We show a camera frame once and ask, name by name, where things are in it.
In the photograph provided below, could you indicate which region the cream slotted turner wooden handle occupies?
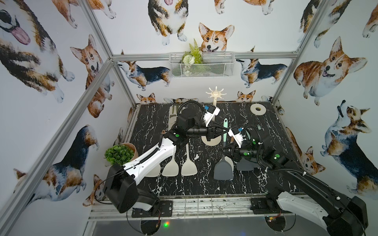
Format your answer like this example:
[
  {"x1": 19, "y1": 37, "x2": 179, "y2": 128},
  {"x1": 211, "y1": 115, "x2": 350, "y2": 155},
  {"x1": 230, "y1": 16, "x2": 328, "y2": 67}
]
[{"x1": 224, "y1": 156, "x2": 234, "y2": 171}]

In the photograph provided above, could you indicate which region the grey spatula mint handle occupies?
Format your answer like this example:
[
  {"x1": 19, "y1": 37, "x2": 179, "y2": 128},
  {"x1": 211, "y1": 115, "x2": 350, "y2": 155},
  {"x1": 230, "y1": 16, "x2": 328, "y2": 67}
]
[
  {"x1": 213, "y1": 117, "x2": 234, "y2": 181},
  {"x1": 235, "y1": 128, "x2": 257, "y2": 172}
]

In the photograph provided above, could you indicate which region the cream spatula wooden handle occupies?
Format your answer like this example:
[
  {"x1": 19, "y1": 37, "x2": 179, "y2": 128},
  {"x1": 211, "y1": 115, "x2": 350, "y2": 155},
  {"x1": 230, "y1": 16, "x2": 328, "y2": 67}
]
[{"x1": 161, "y1": 154, "x2": 179, "y2": 177}]

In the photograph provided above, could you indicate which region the cream spoon wooden handle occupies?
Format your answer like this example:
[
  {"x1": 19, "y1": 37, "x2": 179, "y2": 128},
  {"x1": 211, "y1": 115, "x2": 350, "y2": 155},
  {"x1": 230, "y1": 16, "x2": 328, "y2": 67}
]
[{"x1": 146, "y1": 164, "x2": 161, "y2": 178}]

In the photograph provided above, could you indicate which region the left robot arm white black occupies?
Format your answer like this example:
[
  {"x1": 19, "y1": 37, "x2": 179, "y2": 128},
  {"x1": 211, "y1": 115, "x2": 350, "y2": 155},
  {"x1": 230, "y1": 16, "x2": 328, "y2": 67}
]
[{"x1": 103, "y1": 100, "x2": 243, "y2": 216}]

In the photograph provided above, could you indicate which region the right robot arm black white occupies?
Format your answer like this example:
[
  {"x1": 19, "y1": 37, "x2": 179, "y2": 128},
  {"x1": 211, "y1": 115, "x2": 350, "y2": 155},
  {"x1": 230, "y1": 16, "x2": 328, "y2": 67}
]
[{"x1": 222, "y1": 125, "x2": 368, "y2": 236}]

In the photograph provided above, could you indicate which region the cream utensil rack stand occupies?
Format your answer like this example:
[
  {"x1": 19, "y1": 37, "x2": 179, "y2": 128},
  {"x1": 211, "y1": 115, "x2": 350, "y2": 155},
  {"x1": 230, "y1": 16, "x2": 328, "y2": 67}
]
[{"x1": 200, "y1": 86, "x2": 227, "y2": 147}]

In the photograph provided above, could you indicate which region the white tape roll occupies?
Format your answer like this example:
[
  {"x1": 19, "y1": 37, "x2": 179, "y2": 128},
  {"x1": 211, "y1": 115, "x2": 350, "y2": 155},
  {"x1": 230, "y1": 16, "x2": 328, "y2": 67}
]
[{"x1": 250, "y1": 103, "x2": 266, "y2": 116}]

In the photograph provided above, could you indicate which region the fern and white flower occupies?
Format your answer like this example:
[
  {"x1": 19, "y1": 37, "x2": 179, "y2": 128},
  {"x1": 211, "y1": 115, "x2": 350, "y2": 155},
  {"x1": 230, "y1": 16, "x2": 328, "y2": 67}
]
[{"x1": 181, "y1": 39, "x2": 203, "y2": 77}]

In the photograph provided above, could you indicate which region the green potted plant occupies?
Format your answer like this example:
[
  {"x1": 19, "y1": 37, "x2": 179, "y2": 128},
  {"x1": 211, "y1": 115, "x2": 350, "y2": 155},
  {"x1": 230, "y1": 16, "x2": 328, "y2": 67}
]
[{"x1": 104, "y1": 143, "x2": 137, "y2": 165}]

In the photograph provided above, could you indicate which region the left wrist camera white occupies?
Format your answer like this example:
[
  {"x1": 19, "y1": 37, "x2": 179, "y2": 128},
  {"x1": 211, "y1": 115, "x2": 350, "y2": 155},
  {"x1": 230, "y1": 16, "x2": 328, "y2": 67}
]
[{"x1": 203, "y1": 105, "x2": 220, "y2": 127}]

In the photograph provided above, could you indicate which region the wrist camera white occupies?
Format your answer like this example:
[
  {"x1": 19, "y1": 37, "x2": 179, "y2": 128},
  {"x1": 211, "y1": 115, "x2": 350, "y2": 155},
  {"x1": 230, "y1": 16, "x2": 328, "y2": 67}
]
[
  {"x1": 203, "y1": 105, "x2": 220, "y2": 127},
  {"x1": 228, "y1": 127, "x2": 244, "y2": 148}
]

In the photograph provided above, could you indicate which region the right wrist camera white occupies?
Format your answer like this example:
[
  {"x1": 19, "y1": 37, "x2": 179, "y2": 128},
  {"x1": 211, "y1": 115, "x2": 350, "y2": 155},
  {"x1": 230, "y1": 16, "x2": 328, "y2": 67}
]
[{"x1": 228, "y1": 127, "x2": 244, "y2": 148}]

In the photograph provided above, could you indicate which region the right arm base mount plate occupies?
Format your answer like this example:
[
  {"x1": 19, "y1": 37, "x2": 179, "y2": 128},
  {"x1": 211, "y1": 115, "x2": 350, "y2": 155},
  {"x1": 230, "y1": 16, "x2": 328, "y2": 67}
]
[{"x1": 250, "y1": 197, "x2": 281, "y2": 214}]

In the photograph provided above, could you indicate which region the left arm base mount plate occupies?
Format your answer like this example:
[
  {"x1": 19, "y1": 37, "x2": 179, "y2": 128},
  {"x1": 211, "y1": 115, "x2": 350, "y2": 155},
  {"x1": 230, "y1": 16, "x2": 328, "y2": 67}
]
[{"x1": 132, "y1": 200, "x2": 173, "y2": 218}]

